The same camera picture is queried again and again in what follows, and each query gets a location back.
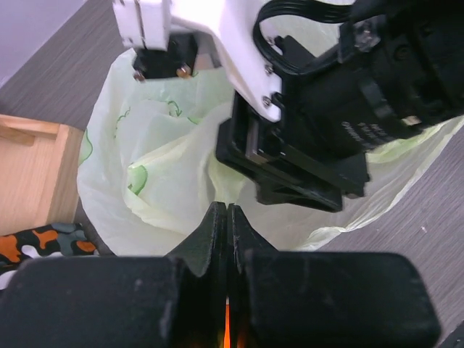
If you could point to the wooden clothes rack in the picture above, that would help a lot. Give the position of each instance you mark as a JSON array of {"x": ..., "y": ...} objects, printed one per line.
[{"x": 39, "y": 164}]

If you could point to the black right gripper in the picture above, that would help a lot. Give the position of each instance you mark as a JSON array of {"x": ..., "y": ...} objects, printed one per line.
[{"x": 396, "y": 71}]

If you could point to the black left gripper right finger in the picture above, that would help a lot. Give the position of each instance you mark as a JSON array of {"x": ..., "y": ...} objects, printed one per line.
[{"x": 323, "y": 299}]

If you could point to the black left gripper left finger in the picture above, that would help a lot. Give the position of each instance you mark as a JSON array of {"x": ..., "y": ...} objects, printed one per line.
[{"x": 177, "y": 300}]

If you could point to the orange black patterned garment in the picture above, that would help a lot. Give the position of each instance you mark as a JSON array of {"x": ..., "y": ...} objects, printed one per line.
[{"x": 53, "y": 240}]

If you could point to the light green plastic bag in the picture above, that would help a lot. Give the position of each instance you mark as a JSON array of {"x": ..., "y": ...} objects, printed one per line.
[{"x": 148, "y": 171}]

